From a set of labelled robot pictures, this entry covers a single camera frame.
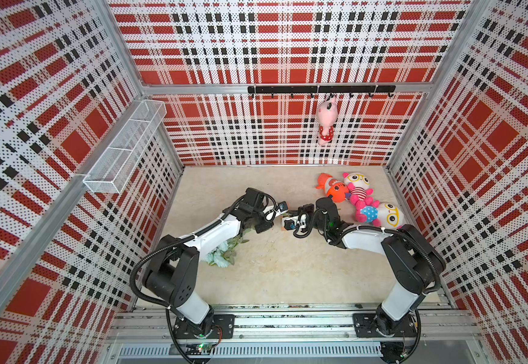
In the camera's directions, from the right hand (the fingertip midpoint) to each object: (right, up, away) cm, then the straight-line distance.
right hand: (294, 206), depth 90 cm
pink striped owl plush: (+31, +9, +15) cm, 36 cm away
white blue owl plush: (+39, -4, +4) cm, 40 cm away
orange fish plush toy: (+20, +7, +11) cm, 24 cm away
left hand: (-10, -3, 0) cm, 10 cm away
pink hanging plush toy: (+14, +38, +1) cm, 40 cm away
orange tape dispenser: (-5, -7, -13) cm, 16 cm away
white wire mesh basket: (-76, +16, +4) cm, 78 cm away
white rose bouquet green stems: (-27, -18, -5) cm, 33 cm away
